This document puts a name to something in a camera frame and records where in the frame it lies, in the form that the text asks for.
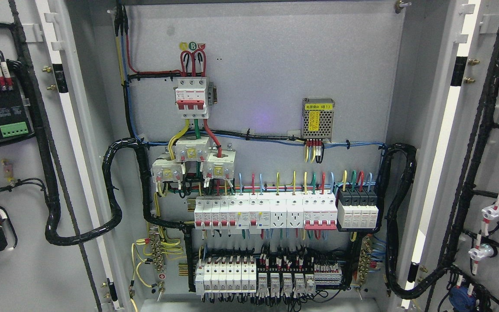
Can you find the grey cabinet door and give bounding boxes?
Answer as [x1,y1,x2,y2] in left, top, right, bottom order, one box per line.
[387,0,499,299]
[0,0,113,312]

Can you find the white socket breaker row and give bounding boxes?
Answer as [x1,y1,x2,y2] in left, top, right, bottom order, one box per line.
[194,192,338,234]

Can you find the black surge protector block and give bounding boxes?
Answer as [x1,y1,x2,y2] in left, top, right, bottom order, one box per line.
[336,189,379,233]

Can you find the red white main breaker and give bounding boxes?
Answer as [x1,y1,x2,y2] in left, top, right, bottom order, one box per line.
[175,77,217,119]

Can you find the black cable loom left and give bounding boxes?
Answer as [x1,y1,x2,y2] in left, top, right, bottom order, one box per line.
[45,138,194,247]

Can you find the black cable loom right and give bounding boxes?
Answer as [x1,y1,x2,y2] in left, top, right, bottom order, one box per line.
[375,144,419,297]

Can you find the white current transformers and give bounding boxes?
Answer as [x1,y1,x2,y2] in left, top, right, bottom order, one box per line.
[151,136,236,184]

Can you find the metal mesh power supply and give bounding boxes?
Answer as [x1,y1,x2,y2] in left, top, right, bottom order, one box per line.
[301,97,335,140]

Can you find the black cable loom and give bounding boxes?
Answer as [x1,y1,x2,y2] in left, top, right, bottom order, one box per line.
[45,138,194,247]
[375,144,419,297]

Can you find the relay terminal row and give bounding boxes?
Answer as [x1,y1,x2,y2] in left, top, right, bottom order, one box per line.
[194,245,344,306]

